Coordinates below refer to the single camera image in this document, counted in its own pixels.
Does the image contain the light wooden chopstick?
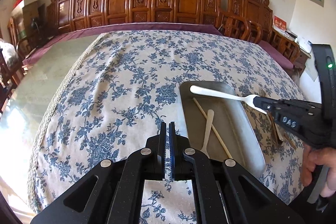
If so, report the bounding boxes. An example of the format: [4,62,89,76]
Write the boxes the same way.
[193,98,233,159]

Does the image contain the long carved wooden sofa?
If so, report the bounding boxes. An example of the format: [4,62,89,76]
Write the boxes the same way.
[42,0,251,40]

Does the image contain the wooden dining chair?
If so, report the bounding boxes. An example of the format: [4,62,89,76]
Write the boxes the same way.
[1,49,24,114]

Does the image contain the stacked cardboard boxes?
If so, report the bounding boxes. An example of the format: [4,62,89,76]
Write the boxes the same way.
[11,0,40,40]

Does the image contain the stainless steel fork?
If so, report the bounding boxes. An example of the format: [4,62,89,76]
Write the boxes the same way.
[259,87,268,98]

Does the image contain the red paper box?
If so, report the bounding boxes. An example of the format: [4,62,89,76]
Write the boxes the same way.
[273,15,287,32]

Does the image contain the person's right hand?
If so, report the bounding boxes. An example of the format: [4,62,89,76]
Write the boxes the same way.
[301,144,336,197]

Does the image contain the purple armchair cushion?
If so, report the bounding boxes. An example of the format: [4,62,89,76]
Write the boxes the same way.
[258,40,294,70]

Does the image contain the grey metal tray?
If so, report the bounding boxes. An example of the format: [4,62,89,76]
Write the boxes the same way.
[179,81,266,178]

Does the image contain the wooden side cabinet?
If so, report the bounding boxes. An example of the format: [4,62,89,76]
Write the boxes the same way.
[293,48,311,76]

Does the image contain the purple sofa cushion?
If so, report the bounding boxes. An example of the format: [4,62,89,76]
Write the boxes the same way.
[22,22,224,66]

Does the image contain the carved wooden armchair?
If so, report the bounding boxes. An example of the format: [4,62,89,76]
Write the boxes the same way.
[228,0,300,64]

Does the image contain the white plastic fork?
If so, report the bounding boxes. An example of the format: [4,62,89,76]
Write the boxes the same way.
[190,85,266,114]

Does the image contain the blue floral tablecloth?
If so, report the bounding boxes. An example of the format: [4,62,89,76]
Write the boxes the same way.
[29,30,303,213]

